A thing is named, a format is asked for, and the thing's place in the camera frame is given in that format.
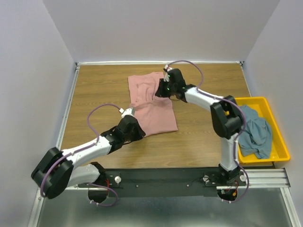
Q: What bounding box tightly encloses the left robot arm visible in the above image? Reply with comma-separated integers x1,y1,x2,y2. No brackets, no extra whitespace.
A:
31,115,145,199

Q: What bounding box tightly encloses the yellow plastic bin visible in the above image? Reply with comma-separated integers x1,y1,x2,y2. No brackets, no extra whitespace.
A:
235,97,291,164

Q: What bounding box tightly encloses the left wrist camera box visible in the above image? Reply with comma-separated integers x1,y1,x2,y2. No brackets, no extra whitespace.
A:
121,107,135,118

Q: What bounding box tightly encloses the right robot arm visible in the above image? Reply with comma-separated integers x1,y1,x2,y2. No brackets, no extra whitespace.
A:
155,65,245,185

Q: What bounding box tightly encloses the blue t shirt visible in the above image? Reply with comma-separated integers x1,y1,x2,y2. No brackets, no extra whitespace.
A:
239,105,273,159

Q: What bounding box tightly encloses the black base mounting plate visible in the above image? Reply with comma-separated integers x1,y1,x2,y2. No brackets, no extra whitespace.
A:
88,167,246,202

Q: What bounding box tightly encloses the pink t shirt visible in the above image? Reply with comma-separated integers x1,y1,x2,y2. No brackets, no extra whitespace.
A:
128,72,178,137

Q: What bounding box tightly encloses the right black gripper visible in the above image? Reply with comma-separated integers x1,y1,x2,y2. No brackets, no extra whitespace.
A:
153,78,175,98

